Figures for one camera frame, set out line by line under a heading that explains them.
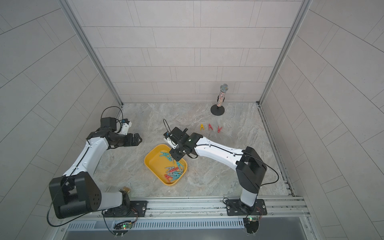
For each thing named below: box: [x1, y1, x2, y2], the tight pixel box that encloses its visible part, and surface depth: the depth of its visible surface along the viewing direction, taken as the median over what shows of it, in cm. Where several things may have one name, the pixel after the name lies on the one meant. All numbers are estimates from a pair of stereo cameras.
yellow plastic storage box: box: [144, 144, 188, 186], surface depth 86 cm
